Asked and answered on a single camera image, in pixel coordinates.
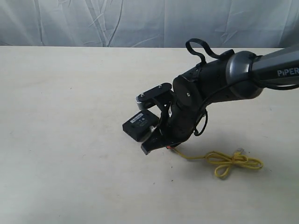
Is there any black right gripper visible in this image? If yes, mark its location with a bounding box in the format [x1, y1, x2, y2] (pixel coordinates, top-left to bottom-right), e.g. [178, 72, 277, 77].
[141, 104, 208, 155]

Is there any black rectangular network box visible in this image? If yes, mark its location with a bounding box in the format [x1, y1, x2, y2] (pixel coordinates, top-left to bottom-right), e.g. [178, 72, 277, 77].
[122, 109, 159, 142]

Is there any yellow ethernet cable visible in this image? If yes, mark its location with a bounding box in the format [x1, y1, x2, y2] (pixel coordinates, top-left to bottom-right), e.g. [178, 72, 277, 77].
[149, 125, 264, 179]

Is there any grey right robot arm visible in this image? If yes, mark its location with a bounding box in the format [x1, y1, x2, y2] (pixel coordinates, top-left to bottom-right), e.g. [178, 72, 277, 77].
[137, 46, 299, 154]

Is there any grey wrinkled backdrop curtain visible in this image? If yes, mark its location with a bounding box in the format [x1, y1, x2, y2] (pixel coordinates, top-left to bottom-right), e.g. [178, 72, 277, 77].
[0, 0, 299, 48]

